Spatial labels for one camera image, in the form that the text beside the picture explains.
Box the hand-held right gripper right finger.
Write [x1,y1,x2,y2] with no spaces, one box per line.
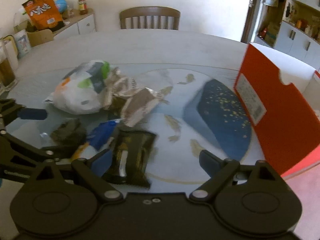
[189,149,285,204]

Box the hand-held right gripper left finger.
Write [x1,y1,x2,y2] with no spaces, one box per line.
[32,149,125,204]

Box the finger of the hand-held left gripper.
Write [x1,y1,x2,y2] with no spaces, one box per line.
[0,99,48,130]
[0,130,75,164]

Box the blue biscuit packet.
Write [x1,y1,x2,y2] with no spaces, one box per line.
[71,119,124,161]

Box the black snack packet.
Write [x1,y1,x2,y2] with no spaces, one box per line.
[101,127,157,189]

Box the dark green wrapper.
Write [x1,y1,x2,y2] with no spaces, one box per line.
[49,118,88,153]

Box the white plastic bag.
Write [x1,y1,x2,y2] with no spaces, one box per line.
[42,59,112,115]

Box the brown wrapper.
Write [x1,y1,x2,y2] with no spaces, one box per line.
[102,66,173,128]

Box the red cardboard box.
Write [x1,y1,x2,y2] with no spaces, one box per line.
[234,42,320,178]

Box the painted glass desktop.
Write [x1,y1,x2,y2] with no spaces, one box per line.
[0,29,320,193]

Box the glass mug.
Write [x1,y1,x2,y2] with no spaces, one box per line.
[0,37,19,93]

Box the white packet with blue print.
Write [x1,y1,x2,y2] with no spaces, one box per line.
[13,29,32,54]

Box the open cardboard box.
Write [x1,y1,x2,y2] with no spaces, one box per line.
[26,29,54,47]

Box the white cabinet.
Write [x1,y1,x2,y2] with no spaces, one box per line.
[51,8,97,40]

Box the orange snack bag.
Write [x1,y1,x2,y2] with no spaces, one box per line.
[22,0,63,30]

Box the small cardboard box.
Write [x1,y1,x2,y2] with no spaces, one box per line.
[265,22,280,44]

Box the grey shelf cabinet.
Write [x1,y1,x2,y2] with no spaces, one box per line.
[254,0,320,72]

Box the wooden chair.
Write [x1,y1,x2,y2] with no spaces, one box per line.
[119,6,181,31]

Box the brown door frame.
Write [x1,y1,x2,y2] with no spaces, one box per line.
[240,0,262,43]

